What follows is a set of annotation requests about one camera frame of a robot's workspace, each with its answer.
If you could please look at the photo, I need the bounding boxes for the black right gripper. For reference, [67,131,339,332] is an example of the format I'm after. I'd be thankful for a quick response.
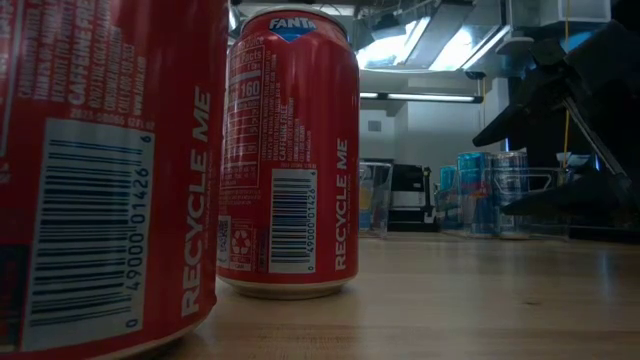
[472,19,640,217]

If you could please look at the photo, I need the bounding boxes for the silver blue Red Bull can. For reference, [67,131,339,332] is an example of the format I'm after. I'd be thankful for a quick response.
[457,152,495,237]
[492,151,531,240]
[438,165,460,231]

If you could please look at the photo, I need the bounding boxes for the clear plastic bin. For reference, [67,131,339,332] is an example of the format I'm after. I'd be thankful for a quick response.
[358,159,395,239]
[433,167,572,240]

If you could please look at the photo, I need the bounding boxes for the red Fanta soda can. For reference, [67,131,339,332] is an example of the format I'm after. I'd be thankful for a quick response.
[215,4,361,301]
[0,0,231,360]

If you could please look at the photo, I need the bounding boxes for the long fluorescent light fixture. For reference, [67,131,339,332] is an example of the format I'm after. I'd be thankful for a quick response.
[358,91,485,105]

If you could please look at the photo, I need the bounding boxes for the black white cabinet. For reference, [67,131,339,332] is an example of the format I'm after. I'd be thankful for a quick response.
[388,163,435,232]

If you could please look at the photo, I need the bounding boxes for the bright ceiling light panel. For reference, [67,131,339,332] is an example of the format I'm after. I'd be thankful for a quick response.
[353,13,512,72]

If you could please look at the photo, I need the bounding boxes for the hanging yellow cable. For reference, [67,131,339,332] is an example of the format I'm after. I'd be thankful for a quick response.
[562,0,572,169]

